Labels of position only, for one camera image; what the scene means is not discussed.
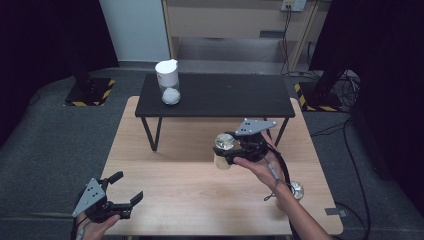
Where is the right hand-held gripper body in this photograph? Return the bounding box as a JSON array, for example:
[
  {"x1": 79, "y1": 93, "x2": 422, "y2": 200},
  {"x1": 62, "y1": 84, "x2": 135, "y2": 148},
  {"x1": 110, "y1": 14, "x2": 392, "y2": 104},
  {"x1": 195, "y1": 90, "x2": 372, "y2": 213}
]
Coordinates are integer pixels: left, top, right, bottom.
[{"x1": 233, "y1": 118, "x2": 278, "y2": 164}]

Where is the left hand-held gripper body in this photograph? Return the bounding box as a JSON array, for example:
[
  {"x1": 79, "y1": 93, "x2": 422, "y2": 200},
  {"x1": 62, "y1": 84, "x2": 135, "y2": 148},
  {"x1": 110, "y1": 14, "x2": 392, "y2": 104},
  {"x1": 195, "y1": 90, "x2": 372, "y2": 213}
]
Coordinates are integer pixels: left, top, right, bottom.
[{"x1": 71, "y1": 177, "x2": 133, "y2": 224}]

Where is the yellow granule glass jar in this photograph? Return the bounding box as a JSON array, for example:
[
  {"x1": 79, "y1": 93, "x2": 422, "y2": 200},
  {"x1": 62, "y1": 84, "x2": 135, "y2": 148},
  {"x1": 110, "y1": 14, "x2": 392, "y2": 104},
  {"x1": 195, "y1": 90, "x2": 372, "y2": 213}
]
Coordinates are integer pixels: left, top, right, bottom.
[{"x1": 213, "y1": 132, "x2": 240, "y2": 171}]

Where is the black shelf with metal legs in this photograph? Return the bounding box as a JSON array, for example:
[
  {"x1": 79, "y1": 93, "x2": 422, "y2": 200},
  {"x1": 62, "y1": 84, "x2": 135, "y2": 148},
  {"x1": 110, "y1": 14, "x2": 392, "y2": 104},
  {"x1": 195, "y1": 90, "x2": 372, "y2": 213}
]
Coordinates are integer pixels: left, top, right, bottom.
[{"x1": 134, "y1": 73, "x2": 297, "y2": 153}]

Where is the brown powder glass jar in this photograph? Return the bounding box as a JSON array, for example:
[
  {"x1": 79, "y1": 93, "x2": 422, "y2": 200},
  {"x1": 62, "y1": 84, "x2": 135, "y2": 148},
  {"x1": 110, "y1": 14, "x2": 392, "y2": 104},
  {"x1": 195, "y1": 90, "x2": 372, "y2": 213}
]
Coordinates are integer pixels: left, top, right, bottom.
[{"x1": 275, "y1": 180, "x2": 305, "y2": 212}]

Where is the white-lidded glass jar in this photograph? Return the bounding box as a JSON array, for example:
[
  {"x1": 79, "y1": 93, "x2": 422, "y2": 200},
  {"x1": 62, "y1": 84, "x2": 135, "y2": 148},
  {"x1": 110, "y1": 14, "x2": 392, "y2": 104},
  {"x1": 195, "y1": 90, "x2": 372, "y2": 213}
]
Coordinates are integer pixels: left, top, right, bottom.
[{"x1": 154, "y1": 58, "x2": 182, "y2": 106}]

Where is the person's right hand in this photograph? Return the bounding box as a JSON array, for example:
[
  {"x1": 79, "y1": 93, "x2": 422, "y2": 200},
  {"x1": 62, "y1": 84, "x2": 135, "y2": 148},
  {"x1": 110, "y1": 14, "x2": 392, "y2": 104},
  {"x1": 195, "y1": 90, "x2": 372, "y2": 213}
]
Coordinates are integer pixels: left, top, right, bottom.
[{"x1": 233, "y1": 130, "x2": 295, "y2": 195}]

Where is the person's left hand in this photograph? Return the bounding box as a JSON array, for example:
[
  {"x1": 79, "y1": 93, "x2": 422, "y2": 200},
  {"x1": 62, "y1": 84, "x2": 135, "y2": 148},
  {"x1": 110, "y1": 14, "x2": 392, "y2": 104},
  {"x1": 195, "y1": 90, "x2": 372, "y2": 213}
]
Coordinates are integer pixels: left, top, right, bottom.
[{"x1": 75, "y1": 213, "x2": 121, "y2": 240}]

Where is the grey tape strip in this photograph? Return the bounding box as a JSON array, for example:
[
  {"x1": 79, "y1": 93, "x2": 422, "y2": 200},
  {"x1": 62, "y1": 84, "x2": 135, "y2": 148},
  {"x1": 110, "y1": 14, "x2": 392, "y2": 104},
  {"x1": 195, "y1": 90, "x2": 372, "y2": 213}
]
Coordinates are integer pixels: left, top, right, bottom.
[{"x1": 324, "y1": 206, "x2": 349, "y2": 218}]

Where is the wooden cabinet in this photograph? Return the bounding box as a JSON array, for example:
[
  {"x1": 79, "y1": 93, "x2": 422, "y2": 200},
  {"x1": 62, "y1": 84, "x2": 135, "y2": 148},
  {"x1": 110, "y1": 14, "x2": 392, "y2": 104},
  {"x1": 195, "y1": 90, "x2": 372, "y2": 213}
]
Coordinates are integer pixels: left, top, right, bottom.
[{"x1": 161, "y1": 0, "x2": 322, "y2": 72}]

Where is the black curtain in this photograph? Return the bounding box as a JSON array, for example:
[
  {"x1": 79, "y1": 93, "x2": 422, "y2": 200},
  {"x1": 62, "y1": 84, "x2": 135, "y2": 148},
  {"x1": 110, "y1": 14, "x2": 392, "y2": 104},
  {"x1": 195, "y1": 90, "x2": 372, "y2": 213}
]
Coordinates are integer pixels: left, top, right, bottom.
[
  {"x1": 308, "y1": 0, "x2": 424, "y2": 216},
  {"x1": 0, "y1": 0, "x2": 120, "y2": 148}
]

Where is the white panel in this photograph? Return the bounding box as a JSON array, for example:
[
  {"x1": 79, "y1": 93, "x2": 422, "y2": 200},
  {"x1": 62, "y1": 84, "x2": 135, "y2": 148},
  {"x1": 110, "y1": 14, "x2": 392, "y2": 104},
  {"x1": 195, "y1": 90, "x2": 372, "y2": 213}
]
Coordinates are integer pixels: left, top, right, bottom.
[{"x1": 98, "y1": 0, "x2": 172, "y2": 64}]

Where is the right hand-held gripper cable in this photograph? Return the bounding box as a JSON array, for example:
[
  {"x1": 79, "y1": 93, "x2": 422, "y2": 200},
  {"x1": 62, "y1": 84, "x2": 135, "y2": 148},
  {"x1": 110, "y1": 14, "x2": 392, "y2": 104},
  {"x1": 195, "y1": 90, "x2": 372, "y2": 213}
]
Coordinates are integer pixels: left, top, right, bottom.
[{"x1": 265, "y1": 143, "x2": 303, "y2": 240}]

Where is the grey wrist strap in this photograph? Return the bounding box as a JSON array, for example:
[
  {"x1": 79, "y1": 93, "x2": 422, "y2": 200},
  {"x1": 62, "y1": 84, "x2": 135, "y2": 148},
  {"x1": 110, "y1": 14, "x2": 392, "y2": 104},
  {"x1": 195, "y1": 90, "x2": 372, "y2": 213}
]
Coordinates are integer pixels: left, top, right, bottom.
[{"x1": 263, "y1": 155, "x2": 296, "y2": 203}]

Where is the black floor cable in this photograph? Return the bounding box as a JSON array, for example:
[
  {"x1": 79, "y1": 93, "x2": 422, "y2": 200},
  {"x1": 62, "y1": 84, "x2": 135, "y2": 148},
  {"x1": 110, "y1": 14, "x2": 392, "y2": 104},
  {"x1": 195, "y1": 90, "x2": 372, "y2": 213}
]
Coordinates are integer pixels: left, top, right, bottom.
[{"x1": 309, "y1": 117, "x2": 372, "y2": 240}]

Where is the black socket cable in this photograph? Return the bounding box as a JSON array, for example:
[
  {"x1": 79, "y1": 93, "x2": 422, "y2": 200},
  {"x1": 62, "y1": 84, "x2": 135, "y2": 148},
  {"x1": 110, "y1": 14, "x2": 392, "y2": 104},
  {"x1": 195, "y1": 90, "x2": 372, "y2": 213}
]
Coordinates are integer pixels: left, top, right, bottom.
[{"x1": 279, "y1": 5, "x2": 294, "y2": 76}]

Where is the tangle of black cables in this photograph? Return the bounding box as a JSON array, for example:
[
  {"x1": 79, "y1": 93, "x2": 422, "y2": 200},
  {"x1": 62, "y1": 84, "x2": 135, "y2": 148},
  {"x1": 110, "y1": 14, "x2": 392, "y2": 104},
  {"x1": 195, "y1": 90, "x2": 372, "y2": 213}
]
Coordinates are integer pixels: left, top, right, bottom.
[{"x1": 338, "y1": 69, "x2": 362, "y2": 111}]

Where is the white wall socket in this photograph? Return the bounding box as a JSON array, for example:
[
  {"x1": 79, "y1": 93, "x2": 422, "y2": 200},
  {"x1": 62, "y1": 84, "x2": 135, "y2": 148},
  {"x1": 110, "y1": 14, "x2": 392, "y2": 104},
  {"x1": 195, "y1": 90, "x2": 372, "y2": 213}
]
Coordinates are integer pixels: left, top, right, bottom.
[{"x1": 280, "y1": 0, "x2": 307, "y2": 13}]

